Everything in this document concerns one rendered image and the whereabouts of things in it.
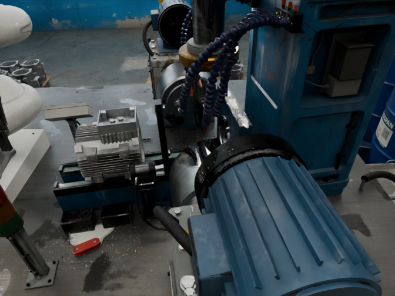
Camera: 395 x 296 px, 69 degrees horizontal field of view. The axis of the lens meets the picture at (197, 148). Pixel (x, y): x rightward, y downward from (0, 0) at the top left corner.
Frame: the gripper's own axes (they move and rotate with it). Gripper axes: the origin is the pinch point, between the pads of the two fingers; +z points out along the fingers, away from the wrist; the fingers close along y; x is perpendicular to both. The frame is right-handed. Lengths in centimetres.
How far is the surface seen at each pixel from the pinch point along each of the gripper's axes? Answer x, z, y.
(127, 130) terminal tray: 41.1, 0.2, -1.4
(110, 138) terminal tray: 35.1, 2.2, -0.5
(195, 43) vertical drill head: 65, -23, -7
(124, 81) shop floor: -55, 73, -300
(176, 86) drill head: 54, -3, -30
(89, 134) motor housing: 28.6, 0.4, -1.1
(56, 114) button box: 7.1, 1.2, -22.3
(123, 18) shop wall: -115, 20, -564
